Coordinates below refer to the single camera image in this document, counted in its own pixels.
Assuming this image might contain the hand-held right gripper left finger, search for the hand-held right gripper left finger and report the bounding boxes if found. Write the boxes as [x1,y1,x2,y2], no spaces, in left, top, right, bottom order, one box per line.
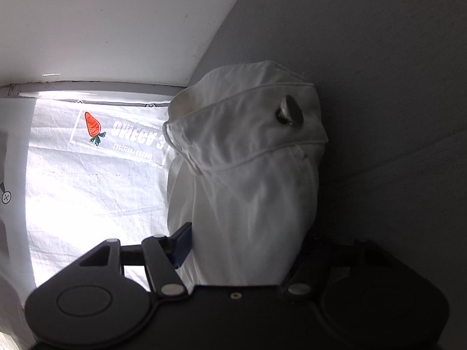
[78,222,194,298]

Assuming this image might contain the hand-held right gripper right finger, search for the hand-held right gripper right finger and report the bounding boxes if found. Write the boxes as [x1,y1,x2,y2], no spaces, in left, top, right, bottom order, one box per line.
[279,238,396,296]

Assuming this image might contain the white pants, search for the white pants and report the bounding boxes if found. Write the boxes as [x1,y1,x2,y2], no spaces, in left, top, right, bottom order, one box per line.
[162,60,329,287]

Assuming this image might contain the white printed sheet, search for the white printed sheet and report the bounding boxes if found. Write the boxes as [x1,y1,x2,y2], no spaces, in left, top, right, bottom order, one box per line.
[0,89,183,340]

